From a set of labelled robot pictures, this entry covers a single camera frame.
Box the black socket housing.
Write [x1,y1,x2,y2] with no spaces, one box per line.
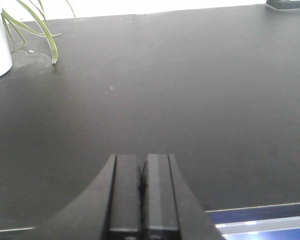
[266,0,300,10]

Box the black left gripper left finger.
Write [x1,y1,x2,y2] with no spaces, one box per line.
[33,155,141,240]

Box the blue cabinet drawer front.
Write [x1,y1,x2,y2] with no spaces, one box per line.
[207,202,300,240]

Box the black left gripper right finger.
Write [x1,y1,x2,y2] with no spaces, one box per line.
[142,154,223,240]

